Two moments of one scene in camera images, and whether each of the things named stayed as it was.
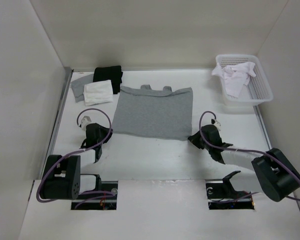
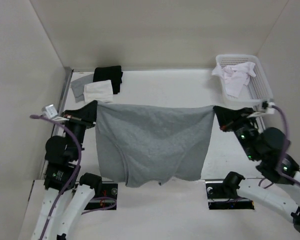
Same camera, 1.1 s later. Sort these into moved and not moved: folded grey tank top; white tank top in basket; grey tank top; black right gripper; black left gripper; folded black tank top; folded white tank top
Moved: black left gripper; black right gripper; grey tank top
Not moved: white tank top in basket; folded white tank top; folded black tank top; folded grey tank top
